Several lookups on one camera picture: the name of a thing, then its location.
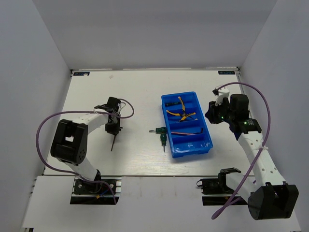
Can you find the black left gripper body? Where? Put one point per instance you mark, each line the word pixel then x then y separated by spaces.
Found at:
pixel 113 126

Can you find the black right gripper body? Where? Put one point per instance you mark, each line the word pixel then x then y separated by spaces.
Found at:
pixel 221 113

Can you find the yellow black pliers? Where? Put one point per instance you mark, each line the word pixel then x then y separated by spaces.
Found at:
pixel 183 115

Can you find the brown hex key small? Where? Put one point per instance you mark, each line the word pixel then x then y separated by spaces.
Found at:
pixel 181 133

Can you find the brown hex key large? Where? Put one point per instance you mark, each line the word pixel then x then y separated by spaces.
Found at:
pixel 199 132

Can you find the slim black green screwdriver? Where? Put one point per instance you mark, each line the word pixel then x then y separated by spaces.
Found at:
pixel 172 104

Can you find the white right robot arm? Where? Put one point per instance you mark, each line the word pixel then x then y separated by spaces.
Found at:
pixel 269 197

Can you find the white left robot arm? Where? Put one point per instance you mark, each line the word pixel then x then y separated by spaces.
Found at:
pixel 70 141

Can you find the right blue corner label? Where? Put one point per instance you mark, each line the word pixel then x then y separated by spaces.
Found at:
pixel 226 72

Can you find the blue corner label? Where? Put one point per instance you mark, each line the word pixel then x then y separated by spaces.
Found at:
pixel 81 73
pixel 226 72

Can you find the stubby green flat screwdriver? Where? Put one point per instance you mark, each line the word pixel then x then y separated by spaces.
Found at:
pixel 160 130

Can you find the stubby green phillips screwdriver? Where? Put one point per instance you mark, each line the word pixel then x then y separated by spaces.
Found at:
pixel 163 139

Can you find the blue plastic divided bin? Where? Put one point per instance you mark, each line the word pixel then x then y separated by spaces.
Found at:
pixel 184 145

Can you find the left blue corner label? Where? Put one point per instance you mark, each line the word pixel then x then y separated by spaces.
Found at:
pixel 81 73

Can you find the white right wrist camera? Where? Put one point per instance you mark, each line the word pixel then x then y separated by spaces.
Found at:
pixel 221 93

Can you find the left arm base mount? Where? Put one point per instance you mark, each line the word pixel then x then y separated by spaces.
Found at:
pixel 85 193

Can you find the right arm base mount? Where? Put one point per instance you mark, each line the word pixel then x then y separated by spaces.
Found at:
pixel 215 192

